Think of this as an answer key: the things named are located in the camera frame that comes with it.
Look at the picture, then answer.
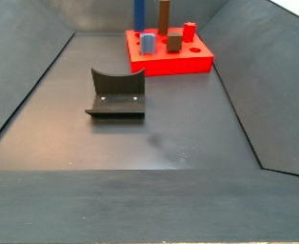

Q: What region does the tall brown cylinder peg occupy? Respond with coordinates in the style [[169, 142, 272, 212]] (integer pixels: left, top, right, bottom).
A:
[[157, 0, 170, 34]]

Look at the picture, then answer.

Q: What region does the dark blue rectangular bar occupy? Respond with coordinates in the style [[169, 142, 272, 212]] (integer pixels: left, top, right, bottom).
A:
[[133, 0, 145, 31]]

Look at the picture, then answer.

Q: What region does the black curved fixture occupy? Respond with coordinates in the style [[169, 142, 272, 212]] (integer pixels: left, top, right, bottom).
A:
[[85, 70, 145, 117]]

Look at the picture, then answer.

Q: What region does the red notched peg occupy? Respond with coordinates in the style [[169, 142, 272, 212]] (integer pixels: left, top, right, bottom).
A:
[[182, 22, 197, 43]]

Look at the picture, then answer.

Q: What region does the short brown pentagon peg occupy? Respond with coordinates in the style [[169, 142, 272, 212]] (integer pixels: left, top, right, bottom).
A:
[[166, 31, 182, 52]]

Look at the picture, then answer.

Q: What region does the light blue notched peg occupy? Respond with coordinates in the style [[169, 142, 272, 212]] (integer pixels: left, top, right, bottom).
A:
[[140, 33, 156, 54]]

